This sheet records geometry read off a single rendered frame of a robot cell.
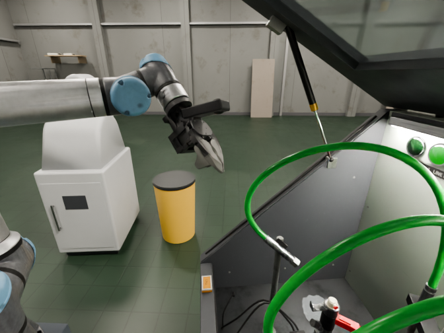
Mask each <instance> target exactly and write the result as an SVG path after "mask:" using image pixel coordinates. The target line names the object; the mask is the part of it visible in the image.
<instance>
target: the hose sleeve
mask: <svg viewBox="0 0 444 333"><path fill-rule="evenodd" d="M264 242H265V243H266V244H267V245H269V246H270V247H271V248H273V249H274V250H275V251H276V252H277V253H278V254H280V255H281V256H282V257H283V258H285V259H286V260H287V261H288V262H292V261H293V260H294V256H293V255H292V254H291V253H290V252H288V251H287V250H286V249H284V247H282V246H281V245H280V244H278V243H277V242H276V241H275V240H274V239H273V238H272V237H270V236H269V235H267V237H266V239H265V240H264Z"/></svg>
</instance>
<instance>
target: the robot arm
mask: <svg viewBox="0 0 444 333"><path fill-rule="evenodd" d="M154 96H155V97H156V98H157V100H158V101H159V103H160V105H161V107H162V108H163V110H164V111H165V112H166V116H165V117H164V118H163V122H164V123H167V124H170V126H171V128H172V130H173V132H172V133H171V134H170V135H169V136H168V138H169V140H170V142H171V143H172V146H173V147H174V149H175V151H176V152H177V154H179V153H180V154H181V153H195V152H196V154H197V158H196V161H195V163H194V164H195V166H196V168H197V169H201V168H205V167H206V168H208V167H211V166H213V168H214V169H216V170H217V171H218V172H220V173H223V172H224V162H223V154H222V150H221V146H220V144H219V142H218V140H217V138H216V136H215V135H214V134H213V132H212V130H211V128H210V127H209V126H208V125H207V123H206V122H205V121H203V120H202V118H203V117H206V116H210V115H214V114H222V113H224V112H227V111H229V110H230V105H229V101H228V100H223V99H220V98H216V99H215V100H212V101H209V102H205V103H203V104H198V105H195V106H192V103H191V101H190V98H189V96H188V95H187V93H186V91H185V90H184V88H183V86H182V85H181V84H180V81H179V80H178V79H177V77H176V75H175V74H174V72H173V70H172V67H171V66H170V65H169V64H168V62H167V60H166V59H165V58H164V57H163V56H162V55H161V54H156V53H151V54H147V55H146V56H145V57H144V58H142V60H141V61H140V63H139V69H138V70H135V71H132V72H130V73H126V74H125V75H121V76H119V77H103V78H84V79H54V80H38V81H8V82H0V128H2V127H9V126H21V125H28V124H40V123H46V122H58V121H66V120H78V119H84V118H96V117H103V116H115V115H122V114H123V115H126V116H139V115H141V114H143V113H145V112H146V111H147V110H148V108H149V106H150V104H151V97H154ZM206 140H207V141H206ZM35 259H36V249H35V246H34V244H33V243H32V242H31V241H30V240H29V239H27V238H23V237H22V236H21V235H20V234H19V233H18V232H16V231H10V230H9V229H8V227H7V225H6V223H5V221H4V219H3V218H2V216H1V214H0V333H44V331H43V329H42V327H41V326H40V325H39V324H37V323H35V322H33V321H32V320H30V319H29V318H27V317H26V315H25V313H24V311H23V309H22V307H21V305H20V298H21V296H22V293H23V291H24V288H25V285H26V282H27V280H28V277H29V274H30V271H31V269H32V267H33V265H34V263H35Z"/></svg>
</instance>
